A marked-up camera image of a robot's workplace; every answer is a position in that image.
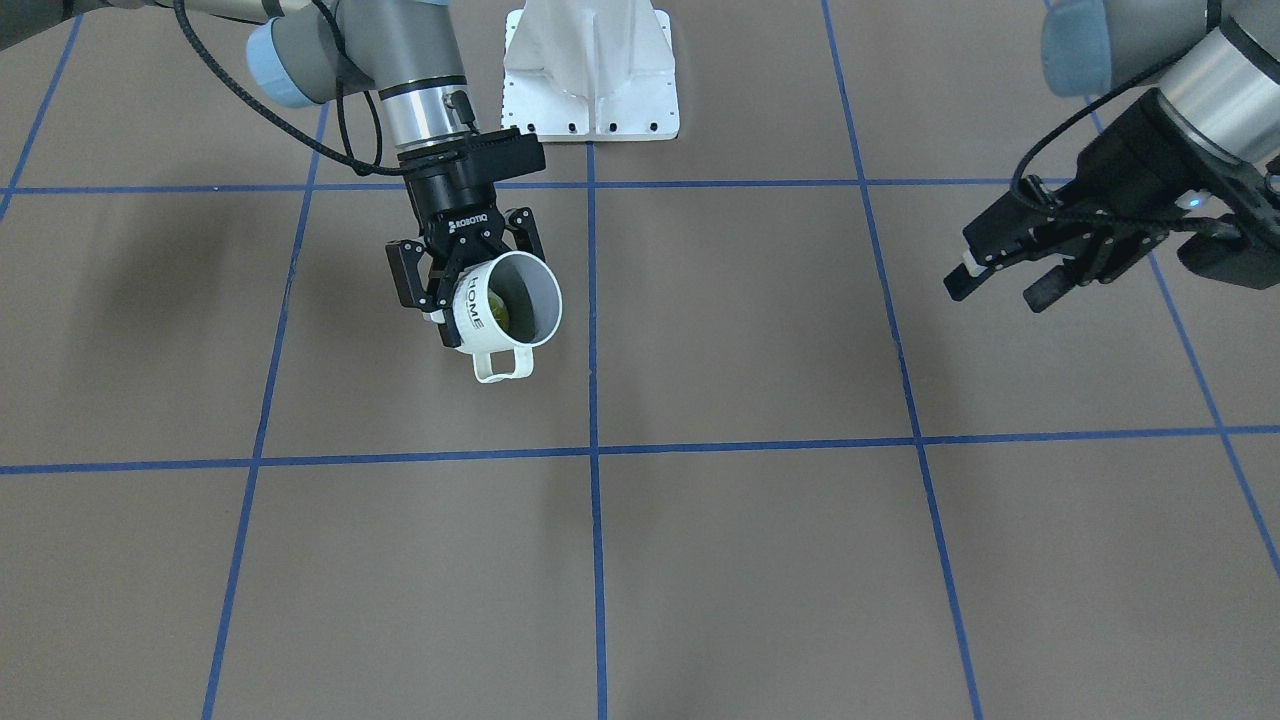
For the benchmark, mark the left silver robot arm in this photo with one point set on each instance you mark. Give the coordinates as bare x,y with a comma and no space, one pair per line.
1213,62

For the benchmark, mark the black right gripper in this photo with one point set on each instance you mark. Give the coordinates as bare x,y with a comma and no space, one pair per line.
455,198

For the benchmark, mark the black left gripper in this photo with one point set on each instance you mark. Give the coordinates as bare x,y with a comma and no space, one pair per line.
1130,165

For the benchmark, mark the white mug grey inside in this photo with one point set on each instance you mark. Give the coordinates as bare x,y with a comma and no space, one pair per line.
535,302

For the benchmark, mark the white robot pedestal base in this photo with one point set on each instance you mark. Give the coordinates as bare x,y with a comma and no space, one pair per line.
590,71

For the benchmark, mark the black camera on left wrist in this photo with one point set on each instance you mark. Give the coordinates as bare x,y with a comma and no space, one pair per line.
1246,254

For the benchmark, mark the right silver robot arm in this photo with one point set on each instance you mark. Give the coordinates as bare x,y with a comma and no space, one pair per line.
403,57

